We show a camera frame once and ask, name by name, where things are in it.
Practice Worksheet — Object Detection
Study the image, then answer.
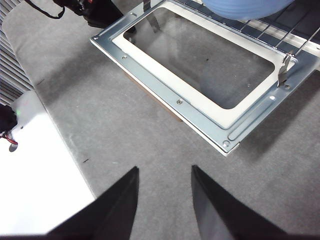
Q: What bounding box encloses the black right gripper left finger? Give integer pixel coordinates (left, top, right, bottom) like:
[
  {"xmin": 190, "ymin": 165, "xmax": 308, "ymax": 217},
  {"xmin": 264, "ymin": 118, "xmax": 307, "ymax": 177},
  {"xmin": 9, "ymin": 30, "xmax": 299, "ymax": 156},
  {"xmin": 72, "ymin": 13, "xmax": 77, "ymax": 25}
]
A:
[{"xmin": 46, "ymin": 165, "xmax": 140, "ymax": 237}]

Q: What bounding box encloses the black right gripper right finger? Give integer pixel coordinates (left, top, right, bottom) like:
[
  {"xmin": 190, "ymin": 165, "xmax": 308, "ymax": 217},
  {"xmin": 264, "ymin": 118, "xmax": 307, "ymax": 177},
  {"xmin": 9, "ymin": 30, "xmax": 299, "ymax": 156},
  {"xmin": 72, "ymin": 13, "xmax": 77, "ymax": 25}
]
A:
[{"xmin": 191, "ymin": 164, "xmax": 290, "ymax": 237}]

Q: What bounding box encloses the glass-windowed oven door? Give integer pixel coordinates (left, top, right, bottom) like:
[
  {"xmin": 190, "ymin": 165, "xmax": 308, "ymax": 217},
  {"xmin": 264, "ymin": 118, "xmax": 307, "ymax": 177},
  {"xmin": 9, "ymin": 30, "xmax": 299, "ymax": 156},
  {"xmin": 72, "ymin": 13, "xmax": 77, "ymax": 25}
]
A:
[{"xmin": 89, "ymin": 0, "xmax": 320, "ymax": 158}]

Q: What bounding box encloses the blue ribbed bowl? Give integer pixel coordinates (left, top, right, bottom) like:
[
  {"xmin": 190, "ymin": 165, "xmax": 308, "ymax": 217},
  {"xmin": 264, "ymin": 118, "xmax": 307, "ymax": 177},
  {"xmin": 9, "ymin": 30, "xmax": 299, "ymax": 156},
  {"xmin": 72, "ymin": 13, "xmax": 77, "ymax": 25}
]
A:
[{"xmin": 201, "ymin": 0, "xmax": 295, "ymax": 22}]

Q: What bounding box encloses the white Toshiba toaster oven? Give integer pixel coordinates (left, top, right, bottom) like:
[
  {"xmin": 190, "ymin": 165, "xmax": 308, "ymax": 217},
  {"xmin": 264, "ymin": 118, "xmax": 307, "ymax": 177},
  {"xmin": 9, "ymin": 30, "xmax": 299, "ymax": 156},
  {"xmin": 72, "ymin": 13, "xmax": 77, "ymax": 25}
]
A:
[{"xmin": 89, "ymin": 0, "xmax": 320, "ymax": 158}]

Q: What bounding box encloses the grey ribbed panel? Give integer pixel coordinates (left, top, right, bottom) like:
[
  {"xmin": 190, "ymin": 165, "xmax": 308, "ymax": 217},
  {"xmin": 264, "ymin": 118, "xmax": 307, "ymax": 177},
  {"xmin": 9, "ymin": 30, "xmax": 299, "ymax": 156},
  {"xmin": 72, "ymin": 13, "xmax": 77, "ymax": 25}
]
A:
[{"xmin": 0, "ymin": 0, "xmax": 35, "ymax": 106}]

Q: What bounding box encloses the metal oven wire rack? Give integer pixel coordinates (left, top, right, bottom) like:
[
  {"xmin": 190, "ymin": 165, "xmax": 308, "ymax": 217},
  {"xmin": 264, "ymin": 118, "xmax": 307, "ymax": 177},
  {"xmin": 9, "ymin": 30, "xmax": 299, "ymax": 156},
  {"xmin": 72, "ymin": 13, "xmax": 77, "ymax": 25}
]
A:
[{"xmin": 172, "ymin": 0, "xmax": 320, "ymax": 55}]

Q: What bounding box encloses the black left wrist camera cable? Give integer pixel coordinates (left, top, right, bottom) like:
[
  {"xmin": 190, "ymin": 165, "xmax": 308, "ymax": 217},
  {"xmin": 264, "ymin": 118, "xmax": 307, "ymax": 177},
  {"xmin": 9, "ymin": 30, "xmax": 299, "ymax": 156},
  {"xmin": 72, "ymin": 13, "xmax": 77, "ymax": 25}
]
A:
[{"xmin": 23, "ymin": 0, "xmax": 66, "ymax": 20}]

